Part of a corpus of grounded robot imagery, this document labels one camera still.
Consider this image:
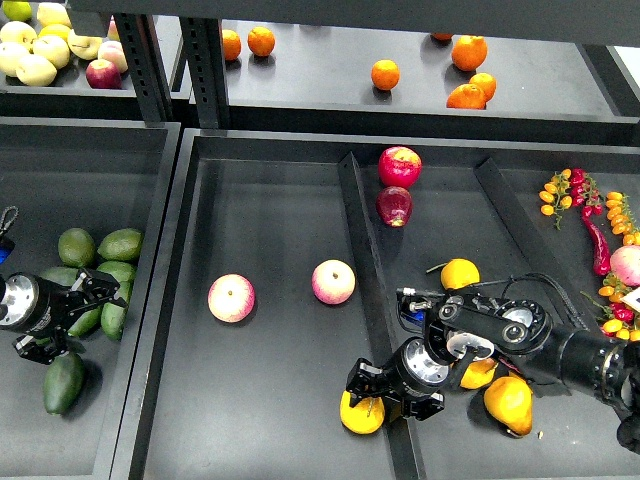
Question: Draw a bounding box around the green avocado centre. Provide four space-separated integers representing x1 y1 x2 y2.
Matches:
97 260 137 283

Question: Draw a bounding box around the red cherry tomato bunch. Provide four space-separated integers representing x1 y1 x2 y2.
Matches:
569 168 603 217

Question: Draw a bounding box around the black upper left shelf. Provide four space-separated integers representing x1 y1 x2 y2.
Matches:
0 12 184 122

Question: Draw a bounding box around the red apple on shelf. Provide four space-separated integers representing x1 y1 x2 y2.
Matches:
85 59 122 89

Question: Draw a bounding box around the green avocado bottom left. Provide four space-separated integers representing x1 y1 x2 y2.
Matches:
38 266 78 287

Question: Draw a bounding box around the black middle tray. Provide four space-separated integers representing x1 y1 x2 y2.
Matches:
111 130 639 479

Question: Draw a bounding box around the pale yellow apple with stem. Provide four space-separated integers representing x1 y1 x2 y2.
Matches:
67 30 103 61

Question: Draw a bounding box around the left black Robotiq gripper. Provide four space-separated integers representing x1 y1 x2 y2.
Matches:
1 268 127 363

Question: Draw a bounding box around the green avocado middle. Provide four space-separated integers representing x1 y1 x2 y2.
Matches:
68 307 102 338

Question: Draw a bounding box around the dark green avocado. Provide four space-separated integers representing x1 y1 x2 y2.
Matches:
43 353 85 415

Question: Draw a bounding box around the white label card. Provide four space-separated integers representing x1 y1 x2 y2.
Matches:
621 286 640 313

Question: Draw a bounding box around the green avocado top left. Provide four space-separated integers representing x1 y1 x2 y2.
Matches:
58 228 96 268

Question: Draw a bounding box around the round yellow pear with stem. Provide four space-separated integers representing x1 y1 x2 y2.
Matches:
426 258 481 290

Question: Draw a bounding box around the black left tray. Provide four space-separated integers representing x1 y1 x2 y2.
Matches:
1 117 180 479

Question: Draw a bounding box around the black shelf post left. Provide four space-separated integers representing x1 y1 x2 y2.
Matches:
114 13 173 123

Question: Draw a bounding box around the pale yellow apple front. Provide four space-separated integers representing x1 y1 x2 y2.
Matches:
15 54 57 87

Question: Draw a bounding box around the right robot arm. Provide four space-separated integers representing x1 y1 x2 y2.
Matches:
345 273 639 452

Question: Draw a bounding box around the black tray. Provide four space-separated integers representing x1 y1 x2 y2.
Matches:
111 130 639 479
1 117 180 479

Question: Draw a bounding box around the pale yellow apple far left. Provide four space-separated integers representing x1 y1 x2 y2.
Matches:
0 42 31 78

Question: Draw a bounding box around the orange cherry tomato bunch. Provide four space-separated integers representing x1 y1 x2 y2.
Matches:
538 169 573 230

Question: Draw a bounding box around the pale pink apple on shelf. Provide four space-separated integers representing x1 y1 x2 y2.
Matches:
98 40 128 74

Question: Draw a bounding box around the pink apple left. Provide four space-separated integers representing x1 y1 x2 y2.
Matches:
207 273 255 323

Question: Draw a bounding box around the red chili pepper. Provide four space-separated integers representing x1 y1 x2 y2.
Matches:
581 206 611 277

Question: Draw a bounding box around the black tray divider left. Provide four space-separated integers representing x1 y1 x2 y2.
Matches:
337 152 426 479

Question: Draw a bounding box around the bright red apple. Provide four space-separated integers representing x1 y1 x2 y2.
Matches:
378 146 422 189

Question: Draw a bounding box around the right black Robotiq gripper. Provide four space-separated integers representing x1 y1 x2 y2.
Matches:
345 337 450 420

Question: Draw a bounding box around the black shelf post right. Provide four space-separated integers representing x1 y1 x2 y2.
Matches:
179 17 231 130

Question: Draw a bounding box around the pink apple at right edge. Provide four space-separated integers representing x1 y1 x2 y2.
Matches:
610 245 640 286

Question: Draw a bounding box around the green avocado top right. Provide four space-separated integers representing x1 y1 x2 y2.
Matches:
97 228 144 261

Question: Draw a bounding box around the dark red apple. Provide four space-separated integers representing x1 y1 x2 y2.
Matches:
376 186 413 228

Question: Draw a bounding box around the pale yellow apple middle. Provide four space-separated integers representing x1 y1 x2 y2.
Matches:
32 35 70 70

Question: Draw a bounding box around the green avocado right lower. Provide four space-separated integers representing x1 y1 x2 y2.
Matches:
101 282 133 341

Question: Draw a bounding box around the black shelf post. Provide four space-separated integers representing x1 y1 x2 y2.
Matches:
114 13 173 123
179 17 231 130

